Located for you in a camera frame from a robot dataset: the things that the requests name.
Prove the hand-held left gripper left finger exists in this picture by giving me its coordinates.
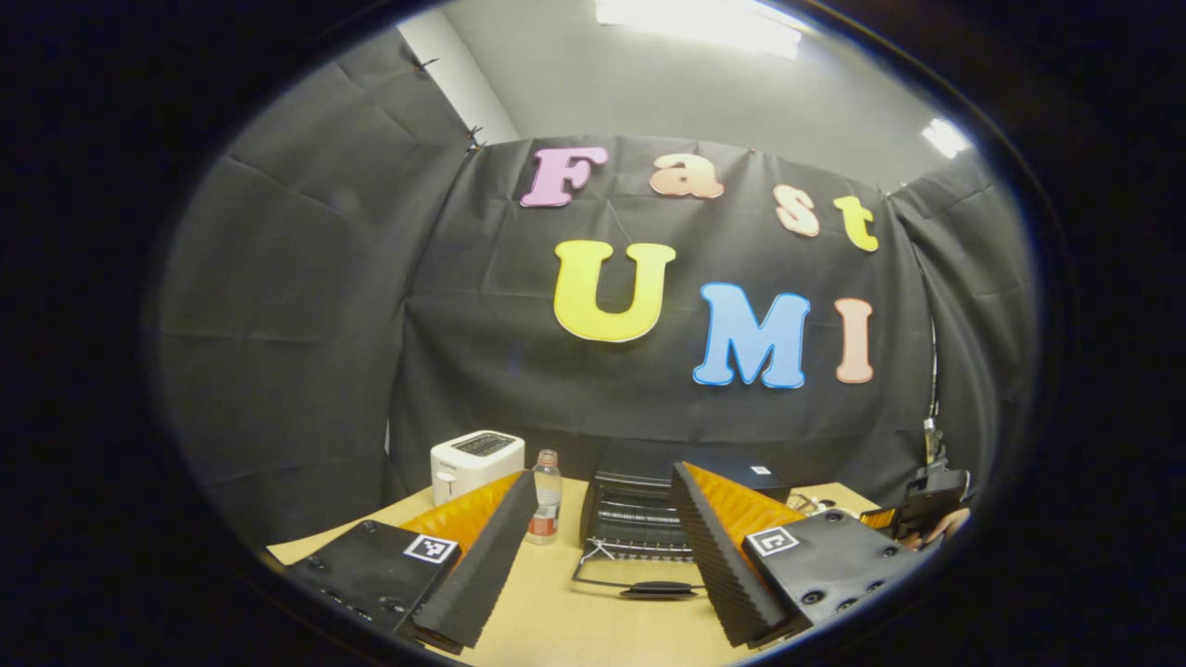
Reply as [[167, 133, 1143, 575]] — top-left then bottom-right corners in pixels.
[[283, 471, 540, 651]]

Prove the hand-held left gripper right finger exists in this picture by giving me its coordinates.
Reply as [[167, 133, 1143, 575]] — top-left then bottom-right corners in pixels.
[[669, 461, 927, 649]]

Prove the black electric oven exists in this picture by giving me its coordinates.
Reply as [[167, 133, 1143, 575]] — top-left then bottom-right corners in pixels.
[[572, 438, 793, 600]]

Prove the clear bottle with red label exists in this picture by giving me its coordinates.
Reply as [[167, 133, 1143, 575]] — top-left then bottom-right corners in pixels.
[[528, 449, 563, 546]]

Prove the white toaster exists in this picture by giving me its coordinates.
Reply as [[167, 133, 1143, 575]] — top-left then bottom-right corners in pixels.
[[430, 430, 526, 507]]

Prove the black backdrop cloth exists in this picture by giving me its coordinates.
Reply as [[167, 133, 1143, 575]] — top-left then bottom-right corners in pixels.
[[139, 28, 1039, 547]]

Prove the small ceiling light panel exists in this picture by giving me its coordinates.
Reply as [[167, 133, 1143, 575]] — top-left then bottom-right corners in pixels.
[[920, 118, 971, 159]]

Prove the large ceiling light panel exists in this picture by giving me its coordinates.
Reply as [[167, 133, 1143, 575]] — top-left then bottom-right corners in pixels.
[[593, 0, 805, 61]]

